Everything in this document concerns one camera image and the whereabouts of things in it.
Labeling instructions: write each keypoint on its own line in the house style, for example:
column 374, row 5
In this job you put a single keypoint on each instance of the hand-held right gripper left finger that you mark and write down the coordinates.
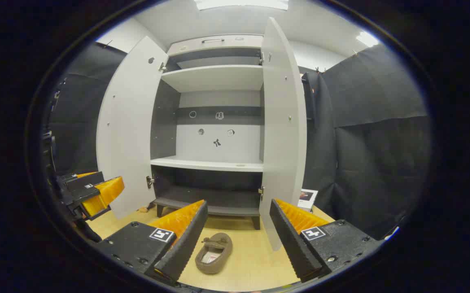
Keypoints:
column 186, row 244

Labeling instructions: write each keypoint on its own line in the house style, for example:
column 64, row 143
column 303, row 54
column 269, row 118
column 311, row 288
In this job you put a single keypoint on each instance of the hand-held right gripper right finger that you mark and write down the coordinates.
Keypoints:
column 289, row 240

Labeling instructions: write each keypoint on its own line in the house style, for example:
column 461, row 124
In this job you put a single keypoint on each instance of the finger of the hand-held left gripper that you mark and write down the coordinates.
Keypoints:
column 84, row 181
column 96, row 195

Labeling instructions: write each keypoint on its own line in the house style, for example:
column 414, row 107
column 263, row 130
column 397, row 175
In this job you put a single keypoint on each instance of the brown fuzzy shoe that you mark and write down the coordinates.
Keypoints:
column 223, row 249

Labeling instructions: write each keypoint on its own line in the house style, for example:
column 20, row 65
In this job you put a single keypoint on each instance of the grey cabinet door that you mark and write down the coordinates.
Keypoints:
column 129, row 130
column 283, row 154

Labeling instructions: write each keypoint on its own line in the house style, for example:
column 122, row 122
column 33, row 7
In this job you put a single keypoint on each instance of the white book with dark photo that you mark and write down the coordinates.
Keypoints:
column 308, row 199

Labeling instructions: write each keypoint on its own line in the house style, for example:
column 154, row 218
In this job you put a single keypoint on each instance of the black backdrop cloth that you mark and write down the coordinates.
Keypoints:
column 381, row 142

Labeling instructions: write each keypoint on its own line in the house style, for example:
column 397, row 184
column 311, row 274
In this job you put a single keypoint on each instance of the small ceiling light panel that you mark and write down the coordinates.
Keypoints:
column 367, row 39

